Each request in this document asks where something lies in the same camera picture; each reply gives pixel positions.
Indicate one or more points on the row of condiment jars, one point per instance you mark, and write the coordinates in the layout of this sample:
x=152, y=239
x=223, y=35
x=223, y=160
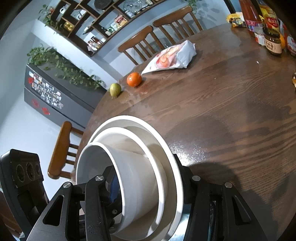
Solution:
x=93, y=42

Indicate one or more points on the small white lid jar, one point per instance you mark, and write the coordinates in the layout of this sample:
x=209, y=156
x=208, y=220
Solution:
x=259, y=38

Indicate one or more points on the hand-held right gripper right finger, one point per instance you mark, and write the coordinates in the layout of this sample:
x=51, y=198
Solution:
x=192, y=185

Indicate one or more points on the dark round decorative plate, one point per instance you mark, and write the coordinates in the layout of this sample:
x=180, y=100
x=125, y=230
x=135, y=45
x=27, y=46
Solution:
x=104, y=4

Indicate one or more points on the cluster of fridge magnets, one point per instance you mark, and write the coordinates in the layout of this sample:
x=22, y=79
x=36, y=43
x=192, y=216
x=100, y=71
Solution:
x=46, y=90

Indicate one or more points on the wooden chair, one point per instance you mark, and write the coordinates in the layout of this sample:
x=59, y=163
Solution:
x=136, y=39
x=173, y=16
x=61, y=148

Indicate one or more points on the dark sauce jar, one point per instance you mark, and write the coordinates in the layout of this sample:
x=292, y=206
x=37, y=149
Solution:
x=272, y=44

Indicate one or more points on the white and pink snack bag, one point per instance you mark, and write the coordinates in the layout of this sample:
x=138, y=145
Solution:
x=175, y=55

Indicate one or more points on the red sauce bottle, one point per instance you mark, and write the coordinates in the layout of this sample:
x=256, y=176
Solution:
x=251, y=16

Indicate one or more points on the red label jar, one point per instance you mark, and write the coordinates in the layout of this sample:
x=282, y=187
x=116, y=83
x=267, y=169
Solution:
x=291, y=41

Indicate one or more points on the small orange fruit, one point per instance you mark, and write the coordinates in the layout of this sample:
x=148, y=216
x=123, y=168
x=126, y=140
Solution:
x=282, y=41

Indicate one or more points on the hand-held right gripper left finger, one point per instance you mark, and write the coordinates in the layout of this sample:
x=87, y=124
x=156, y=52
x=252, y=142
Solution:
x=114, y=190

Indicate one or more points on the grey fridge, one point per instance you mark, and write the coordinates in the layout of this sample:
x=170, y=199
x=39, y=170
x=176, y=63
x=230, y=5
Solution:
x=69, y=97

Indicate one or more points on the orange tangerine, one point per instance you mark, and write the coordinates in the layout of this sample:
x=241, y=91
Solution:
x=134, y=79

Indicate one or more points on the small white bowl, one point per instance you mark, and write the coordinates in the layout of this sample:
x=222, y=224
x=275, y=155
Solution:
x=136, y=141

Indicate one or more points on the clear glass plate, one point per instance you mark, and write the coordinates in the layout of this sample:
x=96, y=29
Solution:
x=132, y=5

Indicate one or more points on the wooden beaded trivet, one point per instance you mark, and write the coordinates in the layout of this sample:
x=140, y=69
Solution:
x=294, y=80

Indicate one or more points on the green vine plant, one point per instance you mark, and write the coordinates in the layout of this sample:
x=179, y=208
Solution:
x=49, y=17
x=193, y=2
x=64, y=67

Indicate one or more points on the white cylindrical bowl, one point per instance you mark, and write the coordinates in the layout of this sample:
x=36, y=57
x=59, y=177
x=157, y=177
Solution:
x=138, y=180

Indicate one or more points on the green pear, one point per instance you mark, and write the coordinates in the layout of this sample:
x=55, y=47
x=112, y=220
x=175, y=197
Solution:
x=115, y=90

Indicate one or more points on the large white bowl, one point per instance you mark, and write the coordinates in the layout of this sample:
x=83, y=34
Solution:
x=171, y=185

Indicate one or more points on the yellow cap vinegar bottle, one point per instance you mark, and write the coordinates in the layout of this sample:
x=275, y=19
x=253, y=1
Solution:
x=269, y=16

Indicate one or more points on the dark wooden wall shelf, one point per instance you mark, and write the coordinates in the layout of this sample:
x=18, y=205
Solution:
x=69, y=37

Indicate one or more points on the yellow snack packet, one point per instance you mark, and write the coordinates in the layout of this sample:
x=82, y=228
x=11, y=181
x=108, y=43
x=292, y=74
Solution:
x=235, y=20

